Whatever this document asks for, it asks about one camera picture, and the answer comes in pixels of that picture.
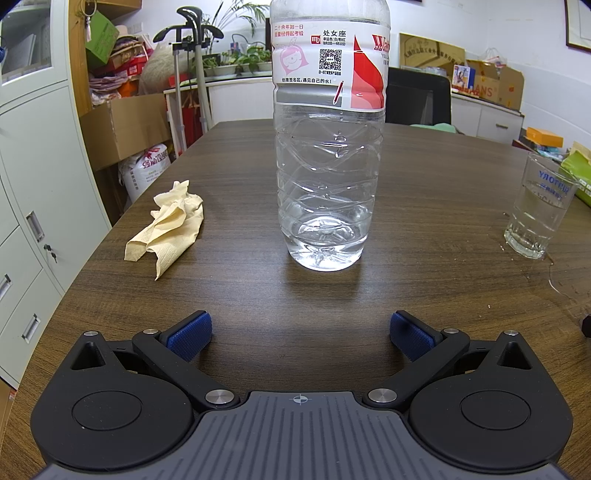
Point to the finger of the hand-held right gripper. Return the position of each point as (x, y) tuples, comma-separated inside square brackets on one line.
[(585, 326)]

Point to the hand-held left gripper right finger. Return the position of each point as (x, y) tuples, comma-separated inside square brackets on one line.
[(408, 337)]

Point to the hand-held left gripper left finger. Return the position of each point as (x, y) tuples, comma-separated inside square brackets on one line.
[(189, 334)]

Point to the clear drinking glass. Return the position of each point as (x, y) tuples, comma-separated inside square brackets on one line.
[(535, 217)]

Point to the clear plastic water bottle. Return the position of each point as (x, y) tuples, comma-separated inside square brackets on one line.
[(323, 184)]

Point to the crumpled beige tissue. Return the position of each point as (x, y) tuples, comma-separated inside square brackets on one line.
[(171, 230)]

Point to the green tissue pack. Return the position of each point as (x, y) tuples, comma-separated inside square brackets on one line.
[(579, 170)]

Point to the white printed sack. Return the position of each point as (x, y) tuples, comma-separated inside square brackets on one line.
[(143, 170)]

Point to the orange box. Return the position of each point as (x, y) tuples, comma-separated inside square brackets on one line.
[(545, 137)]

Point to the large brown cardboard box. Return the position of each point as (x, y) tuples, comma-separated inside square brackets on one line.
[(124, 129)]

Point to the white low cabinet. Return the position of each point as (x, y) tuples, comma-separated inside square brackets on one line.
[(485, 120)]

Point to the grey metal filing cabinet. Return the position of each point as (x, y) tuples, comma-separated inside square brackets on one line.
[(37, 161)]

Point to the black office chair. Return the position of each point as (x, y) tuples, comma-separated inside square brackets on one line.
[(415, 97)]

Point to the white counter desk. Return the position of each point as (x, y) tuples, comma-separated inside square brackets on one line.
[(240, 97)]

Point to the open printed cardboard box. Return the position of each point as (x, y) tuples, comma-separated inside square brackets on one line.
[(508, 87)]

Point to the colourful magazine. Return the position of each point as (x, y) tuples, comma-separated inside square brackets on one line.
[(461, 77)]

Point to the small potted plant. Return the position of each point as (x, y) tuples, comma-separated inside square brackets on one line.
[(211, 67)]

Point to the wide potted plant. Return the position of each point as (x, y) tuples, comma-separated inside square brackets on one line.
[(256, 57)]

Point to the clear plastic bag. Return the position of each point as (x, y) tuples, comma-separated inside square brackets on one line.
[(491, 56)]

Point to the gold engraved plaque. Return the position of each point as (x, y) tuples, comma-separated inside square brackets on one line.
[(429, 50)]

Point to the dark framed picture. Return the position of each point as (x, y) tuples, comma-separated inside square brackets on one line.
[(579, 23)]

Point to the green cardboard box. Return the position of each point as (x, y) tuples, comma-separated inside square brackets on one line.
[(104, 37)]

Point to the tall leafy plant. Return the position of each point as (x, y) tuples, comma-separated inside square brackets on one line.
[(240, 18)]

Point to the hanging tassel ornament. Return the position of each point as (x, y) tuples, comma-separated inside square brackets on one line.
[(87, 25)]

